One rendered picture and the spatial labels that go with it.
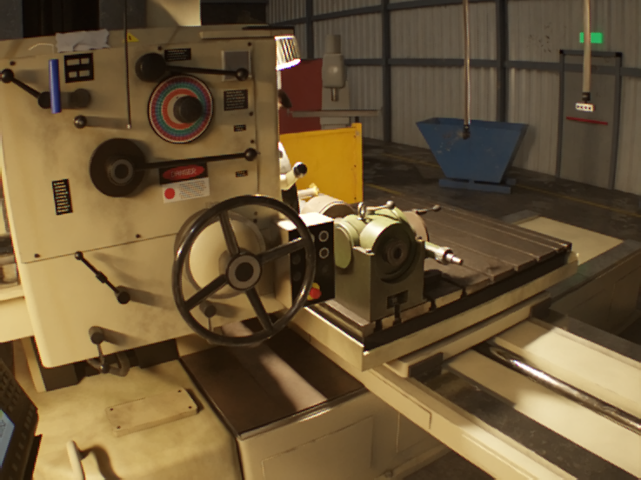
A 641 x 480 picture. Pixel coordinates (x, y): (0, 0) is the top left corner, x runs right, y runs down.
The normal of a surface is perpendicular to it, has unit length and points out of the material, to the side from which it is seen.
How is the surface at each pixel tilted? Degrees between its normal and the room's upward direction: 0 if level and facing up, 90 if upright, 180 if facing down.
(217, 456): 90
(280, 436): 90
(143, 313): 90
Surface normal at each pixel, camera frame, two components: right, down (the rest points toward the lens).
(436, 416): -0.83, 0.17
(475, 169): -0.47, 0.25
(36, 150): 0.55, 0.22
